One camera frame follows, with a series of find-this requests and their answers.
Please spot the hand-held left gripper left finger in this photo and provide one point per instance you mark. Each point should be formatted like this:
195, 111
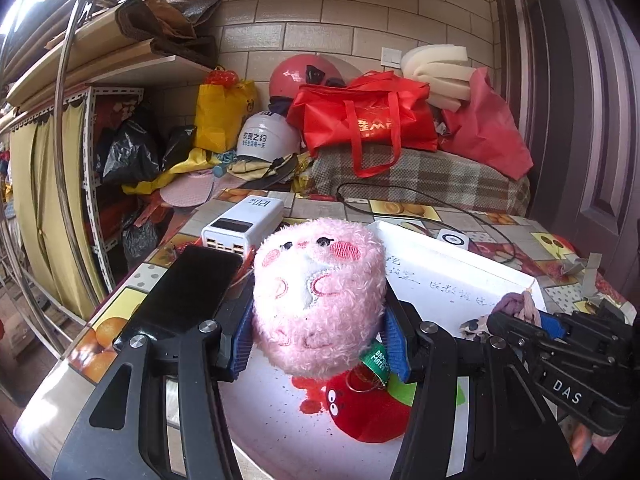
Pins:
241, 340

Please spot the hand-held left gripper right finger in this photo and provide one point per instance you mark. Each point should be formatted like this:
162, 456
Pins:
397, 345

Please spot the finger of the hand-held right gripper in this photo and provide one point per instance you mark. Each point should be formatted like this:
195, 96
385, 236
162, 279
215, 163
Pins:
555, 326
515, 331

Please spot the purple hair scrunchie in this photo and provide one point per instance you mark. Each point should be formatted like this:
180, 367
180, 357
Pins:
517, 305

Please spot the white shallow box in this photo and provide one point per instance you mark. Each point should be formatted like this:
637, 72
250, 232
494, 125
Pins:
440, 280

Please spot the pink plush toy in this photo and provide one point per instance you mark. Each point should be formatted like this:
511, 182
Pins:
315, 300

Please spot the patterned fabric scrap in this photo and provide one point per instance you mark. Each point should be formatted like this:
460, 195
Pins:
472, 326

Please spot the grey tape piece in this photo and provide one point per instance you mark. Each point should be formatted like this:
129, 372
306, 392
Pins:
587, 275

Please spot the black smartphone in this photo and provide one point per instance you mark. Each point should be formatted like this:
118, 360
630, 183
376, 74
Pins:
185, 290

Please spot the red apple plush toy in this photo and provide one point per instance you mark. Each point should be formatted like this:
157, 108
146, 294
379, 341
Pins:
370, 415

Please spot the fruit print tablecloth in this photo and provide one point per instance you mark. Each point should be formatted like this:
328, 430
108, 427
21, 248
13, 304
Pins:
150, 280

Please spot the white power bank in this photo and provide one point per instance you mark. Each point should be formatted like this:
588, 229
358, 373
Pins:
245, 220

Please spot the crumpled black plastic bag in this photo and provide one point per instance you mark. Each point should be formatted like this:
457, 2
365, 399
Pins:
140, 240

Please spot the pink sun hat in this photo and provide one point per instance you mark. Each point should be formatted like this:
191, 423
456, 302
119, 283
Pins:
187, 190

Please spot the black helmet visor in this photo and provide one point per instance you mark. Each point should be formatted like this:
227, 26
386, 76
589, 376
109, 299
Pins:
272, 172

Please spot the plaid covered box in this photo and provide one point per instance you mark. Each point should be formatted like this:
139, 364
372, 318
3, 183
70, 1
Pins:
425, 175

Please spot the yellow raincoat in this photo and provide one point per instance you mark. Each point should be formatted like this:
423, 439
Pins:
190, 162

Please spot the small black plastic bag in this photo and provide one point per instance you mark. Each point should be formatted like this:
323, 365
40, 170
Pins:
177, 145

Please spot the white helmet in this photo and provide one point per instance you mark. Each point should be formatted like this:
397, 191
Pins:
265, 135

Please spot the red plastic bag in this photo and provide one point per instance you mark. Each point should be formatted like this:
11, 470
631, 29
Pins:
480, 125

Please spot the large black plastic bag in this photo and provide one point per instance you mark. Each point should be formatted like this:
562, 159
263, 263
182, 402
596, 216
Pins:
130, 155

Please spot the purple door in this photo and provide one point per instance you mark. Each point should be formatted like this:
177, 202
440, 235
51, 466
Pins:
575, 110

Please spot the white metal rack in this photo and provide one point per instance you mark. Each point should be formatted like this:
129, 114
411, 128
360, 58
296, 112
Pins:
90, 170

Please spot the yellow shopping bag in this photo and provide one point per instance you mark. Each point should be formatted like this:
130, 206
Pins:
220, 110

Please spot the red tote bag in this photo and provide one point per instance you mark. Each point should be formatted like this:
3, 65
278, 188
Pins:
360, 110

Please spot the yellow curtain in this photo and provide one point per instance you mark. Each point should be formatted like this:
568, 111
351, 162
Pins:
45, 200

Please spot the pink helmet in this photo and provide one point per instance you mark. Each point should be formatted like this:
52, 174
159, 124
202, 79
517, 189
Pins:
290, 75

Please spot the white foam sheets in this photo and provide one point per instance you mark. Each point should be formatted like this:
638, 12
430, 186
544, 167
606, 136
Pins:
435, 65

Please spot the wooden shelf boards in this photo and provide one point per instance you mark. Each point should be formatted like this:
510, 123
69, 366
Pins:
100, 55

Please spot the brown folded bags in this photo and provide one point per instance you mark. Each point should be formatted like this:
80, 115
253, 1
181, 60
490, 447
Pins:
165, 25

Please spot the white wall switch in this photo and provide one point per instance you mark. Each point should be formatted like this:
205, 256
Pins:
391, 56

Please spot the steel pipe rail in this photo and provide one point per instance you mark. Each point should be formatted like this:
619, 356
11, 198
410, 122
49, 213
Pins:
61, 75

